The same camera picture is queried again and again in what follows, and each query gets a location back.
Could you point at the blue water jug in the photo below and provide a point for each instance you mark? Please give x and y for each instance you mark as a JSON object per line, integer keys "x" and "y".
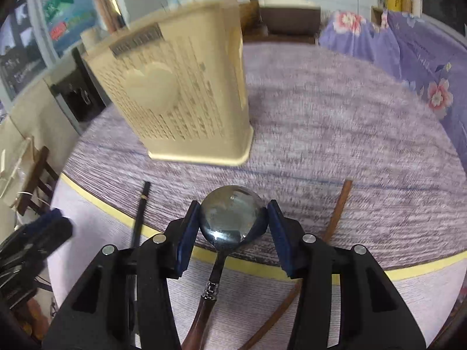
{"x": 69, "y": 14}

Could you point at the brown pot with cream lid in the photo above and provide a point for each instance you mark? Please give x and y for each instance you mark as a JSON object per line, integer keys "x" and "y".
{"x": 290, "y": 12}

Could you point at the woven basket basin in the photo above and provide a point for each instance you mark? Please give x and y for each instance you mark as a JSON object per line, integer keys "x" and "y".
{"x": 250, "y": 16}

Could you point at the cream plastic utensil holder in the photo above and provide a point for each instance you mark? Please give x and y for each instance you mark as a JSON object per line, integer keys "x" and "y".
{"x": 175, "y": 91}

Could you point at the small wooden box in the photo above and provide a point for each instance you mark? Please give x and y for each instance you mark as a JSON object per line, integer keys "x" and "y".
{"x": 379, "y": 15}

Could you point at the beige cloth cover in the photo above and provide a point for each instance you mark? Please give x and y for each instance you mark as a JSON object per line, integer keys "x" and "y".
{"x": 25, "y": 131}

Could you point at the white framed window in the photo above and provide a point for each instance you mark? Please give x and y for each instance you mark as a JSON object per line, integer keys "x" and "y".
{"x": 22, "y": 54}

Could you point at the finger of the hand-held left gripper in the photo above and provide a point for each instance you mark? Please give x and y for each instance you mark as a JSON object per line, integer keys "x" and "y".
{"x": 47, "y": 226}

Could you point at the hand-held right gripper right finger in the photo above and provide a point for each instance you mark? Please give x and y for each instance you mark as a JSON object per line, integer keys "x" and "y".
{"x": 281, "y": 240}

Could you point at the grey water dispenser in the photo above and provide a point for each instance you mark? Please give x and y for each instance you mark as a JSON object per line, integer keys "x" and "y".
{"x": 78, "y": 94}

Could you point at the purple floral cloth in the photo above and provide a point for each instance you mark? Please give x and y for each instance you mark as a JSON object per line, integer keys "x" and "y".
{"x": 412, "y": 54}

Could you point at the dark wooden counter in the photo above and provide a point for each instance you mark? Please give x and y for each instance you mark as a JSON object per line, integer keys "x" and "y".
{"x": 281, "y": 39}

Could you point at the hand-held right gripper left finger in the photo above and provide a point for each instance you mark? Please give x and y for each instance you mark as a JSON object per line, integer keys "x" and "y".
{"x": 188, "y": 240}

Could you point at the black chopstick with gold band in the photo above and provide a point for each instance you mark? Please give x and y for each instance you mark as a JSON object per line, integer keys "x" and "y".
{"x": 142, "y": 211}

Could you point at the small dark wooden stool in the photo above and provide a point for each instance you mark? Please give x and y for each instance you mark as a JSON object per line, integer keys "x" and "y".
{"x": 36, "y": 178}

